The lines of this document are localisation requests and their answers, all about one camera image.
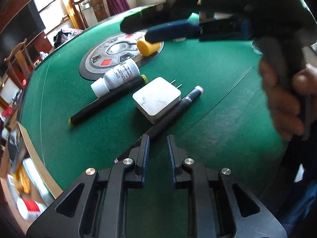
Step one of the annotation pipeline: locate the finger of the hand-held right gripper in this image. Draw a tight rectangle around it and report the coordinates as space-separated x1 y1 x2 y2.
120 4 199 34
145 17 250 44

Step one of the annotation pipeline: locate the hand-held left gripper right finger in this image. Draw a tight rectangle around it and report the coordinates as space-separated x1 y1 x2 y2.
167 134 288 238

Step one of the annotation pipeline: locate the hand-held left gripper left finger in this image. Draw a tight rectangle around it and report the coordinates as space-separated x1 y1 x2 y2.
26 134 151 238

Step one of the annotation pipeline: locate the yellow plastic cap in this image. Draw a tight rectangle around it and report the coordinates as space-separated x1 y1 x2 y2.
137 39 162 57

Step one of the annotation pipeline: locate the black marker pink cap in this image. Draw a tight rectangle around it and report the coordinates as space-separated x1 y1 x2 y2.
142 85 204 142

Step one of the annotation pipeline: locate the white charger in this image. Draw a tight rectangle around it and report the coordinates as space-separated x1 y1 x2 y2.
132 77 183 125

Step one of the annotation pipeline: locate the white pill bottle printed label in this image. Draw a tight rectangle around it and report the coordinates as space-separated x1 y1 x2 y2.
91 60 140 99

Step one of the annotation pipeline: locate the black marker yellow cap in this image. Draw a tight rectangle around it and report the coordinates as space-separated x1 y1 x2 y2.
69 74 148 126

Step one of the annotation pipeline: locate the cardboard box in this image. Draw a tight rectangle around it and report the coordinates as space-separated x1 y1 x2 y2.
0 121 64 230

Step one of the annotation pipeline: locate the person's right hand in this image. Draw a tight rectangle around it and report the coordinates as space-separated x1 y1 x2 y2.
259 59 317 142

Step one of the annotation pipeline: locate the purple cloth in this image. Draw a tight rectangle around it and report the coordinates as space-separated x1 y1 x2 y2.
104 0 132 17

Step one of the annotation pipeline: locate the round table control panel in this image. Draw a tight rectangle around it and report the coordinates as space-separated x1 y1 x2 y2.
79 30 164 81

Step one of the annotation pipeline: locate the wooden chair carved back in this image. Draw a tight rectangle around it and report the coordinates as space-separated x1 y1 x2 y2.
73 0 110 22

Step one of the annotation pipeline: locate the patterned plastic bag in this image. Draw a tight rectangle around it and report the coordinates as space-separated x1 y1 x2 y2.
53 28 84 48

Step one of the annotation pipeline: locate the black television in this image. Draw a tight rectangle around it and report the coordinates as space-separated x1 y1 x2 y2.
0 0 47 63

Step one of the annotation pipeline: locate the wooden chair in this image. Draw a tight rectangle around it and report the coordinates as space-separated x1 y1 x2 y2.
4 38 35 90

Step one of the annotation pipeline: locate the person's leg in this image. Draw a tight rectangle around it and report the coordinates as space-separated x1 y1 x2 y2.
279 165 317 231

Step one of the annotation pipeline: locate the wooden wall shelf unit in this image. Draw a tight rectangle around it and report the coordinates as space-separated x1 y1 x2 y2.
26 0 88 39

